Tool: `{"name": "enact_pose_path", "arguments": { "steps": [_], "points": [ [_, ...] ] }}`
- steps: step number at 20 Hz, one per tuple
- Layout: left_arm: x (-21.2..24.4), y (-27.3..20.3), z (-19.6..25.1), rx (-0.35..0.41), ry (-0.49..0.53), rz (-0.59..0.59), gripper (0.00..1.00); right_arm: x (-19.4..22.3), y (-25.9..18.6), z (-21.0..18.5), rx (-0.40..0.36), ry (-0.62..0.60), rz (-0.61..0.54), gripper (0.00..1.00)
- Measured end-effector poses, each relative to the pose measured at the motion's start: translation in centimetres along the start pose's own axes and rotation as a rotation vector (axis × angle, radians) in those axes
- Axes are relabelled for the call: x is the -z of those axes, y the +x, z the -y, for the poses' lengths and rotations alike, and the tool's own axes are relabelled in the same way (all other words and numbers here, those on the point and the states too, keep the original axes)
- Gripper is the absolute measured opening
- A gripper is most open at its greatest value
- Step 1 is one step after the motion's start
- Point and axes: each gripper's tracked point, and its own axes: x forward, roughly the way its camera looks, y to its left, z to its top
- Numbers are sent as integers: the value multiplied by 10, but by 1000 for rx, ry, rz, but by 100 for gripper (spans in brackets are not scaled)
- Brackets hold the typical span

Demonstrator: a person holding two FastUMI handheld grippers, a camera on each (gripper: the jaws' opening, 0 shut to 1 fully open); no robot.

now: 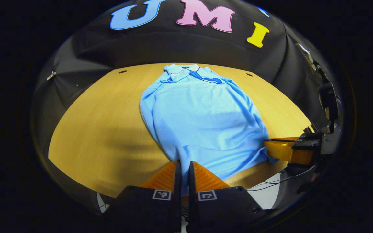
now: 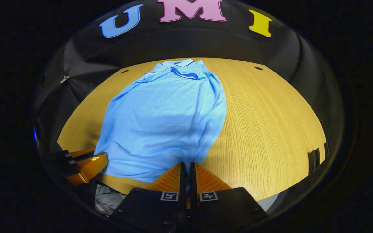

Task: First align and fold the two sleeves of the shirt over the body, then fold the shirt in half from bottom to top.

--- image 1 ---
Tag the light blue T-shirt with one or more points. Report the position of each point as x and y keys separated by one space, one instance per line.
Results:
x=199 y=123

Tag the black backdrop cloth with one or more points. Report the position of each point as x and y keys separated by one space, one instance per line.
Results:
x=173 y=48

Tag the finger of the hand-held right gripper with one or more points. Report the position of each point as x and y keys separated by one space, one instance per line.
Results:
x=285 y=139
x=280 y=150

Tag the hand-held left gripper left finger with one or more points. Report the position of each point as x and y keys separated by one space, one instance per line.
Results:
x=177 y=207

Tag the silver backdrop clip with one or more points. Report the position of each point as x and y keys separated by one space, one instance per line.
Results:
x=51 y=75

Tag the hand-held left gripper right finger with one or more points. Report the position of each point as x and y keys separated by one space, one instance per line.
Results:
x=192 y=207

